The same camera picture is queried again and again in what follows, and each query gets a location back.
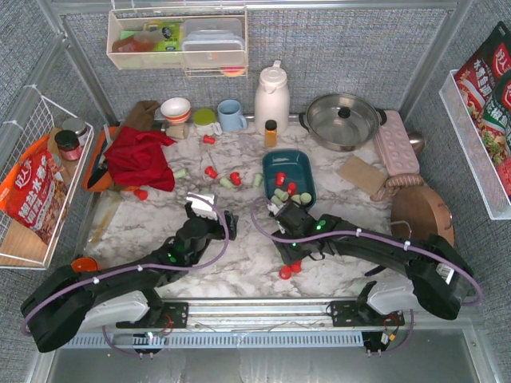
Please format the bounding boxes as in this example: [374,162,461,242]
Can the white orange bowl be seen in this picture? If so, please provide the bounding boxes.
[160,97,191,124]

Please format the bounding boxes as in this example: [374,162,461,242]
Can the teal storage basket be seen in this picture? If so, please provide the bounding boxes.
[262,149,316,210]

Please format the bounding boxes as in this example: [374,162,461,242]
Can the green capsule by cloth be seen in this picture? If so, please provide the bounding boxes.
[173,168,188,179]

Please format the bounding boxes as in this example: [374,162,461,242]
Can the red cloth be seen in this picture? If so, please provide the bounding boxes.
[105,126,176,192]

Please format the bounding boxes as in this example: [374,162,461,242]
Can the green capsule cluster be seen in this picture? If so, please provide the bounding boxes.
[299,192,312,206]

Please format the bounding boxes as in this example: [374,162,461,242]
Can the cork mat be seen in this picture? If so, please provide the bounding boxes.
[338,156,387,195]

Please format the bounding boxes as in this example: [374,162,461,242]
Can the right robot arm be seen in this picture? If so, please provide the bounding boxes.
[270,203,476,320]

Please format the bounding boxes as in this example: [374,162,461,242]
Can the round wooden board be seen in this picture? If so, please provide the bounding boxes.
[390,186,455,247]

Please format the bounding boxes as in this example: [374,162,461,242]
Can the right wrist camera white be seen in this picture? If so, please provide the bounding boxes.
[267,202,283,218]

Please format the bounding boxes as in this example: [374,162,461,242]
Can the green lid white cup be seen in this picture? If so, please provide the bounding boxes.
[192,109,222,136]

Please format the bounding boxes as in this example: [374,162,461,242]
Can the dark lid jar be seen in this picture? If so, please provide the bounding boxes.
[54,130,82,161]

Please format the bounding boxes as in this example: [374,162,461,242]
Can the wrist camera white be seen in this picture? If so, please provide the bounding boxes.
[186,192,218,220]
[267,202,283,218]

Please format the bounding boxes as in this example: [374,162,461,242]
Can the clear plastic containers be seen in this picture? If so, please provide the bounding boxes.
[180,18,245,68]

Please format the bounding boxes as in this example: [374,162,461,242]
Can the brown cloth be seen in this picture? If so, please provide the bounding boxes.
[123,101,160,132]

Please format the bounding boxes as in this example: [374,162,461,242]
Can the left wire basket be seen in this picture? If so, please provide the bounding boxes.
[1,85,95,270]

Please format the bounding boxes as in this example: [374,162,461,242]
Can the blue mug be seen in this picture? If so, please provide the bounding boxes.
[217,100,248,132]

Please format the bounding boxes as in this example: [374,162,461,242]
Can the red capsule back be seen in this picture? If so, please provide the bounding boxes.
[202,135,216,144]

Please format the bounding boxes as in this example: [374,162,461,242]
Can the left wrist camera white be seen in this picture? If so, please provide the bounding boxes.
[186,192,218,220]

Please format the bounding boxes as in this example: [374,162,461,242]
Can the red snack bag left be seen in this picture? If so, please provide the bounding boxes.
[1,135,67,245]

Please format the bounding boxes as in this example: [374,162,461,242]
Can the orange cup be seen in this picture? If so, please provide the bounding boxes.
[71,257,98,272]

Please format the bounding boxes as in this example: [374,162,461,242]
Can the orange tray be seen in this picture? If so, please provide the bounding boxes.
[82,129,113,192]

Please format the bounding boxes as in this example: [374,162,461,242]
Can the white thermos jug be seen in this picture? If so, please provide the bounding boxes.
[254,61,291,135]

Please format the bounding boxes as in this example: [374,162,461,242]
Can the silver lid jar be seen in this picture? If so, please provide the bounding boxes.
[62,117,88,146]

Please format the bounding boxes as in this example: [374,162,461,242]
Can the steel pot with lid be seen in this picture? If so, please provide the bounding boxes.
[298,93,387,152]

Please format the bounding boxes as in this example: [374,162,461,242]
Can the wall wire basket top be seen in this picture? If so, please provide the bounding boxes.
[106,2,248,77]

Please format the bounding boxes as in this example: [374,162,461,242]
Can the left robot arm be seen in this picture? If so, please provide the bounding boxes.
[20,203,238,353]

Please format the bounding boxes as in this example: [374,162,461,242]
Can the red capsule cluster front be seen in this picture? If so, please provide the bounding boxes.
[279,266,292,280]

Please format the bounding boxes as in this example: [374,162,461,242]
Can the orange spice bottle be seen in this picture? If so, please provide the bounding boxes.
[264,120,277,147]

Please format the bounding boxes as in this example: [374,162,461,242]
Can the pink egg tray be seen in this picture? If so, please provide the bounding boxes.
[374,109,420,176]

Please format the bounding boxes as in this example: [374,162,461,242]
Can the right white rack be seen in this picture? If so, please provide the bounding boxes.
[438,69,510,221]

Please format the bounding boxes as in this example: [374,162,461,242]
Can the red capsule cluster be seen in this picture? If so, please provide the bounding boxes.
[279,266,292,280]
[286,182,297,195]
[290,261,302,274]

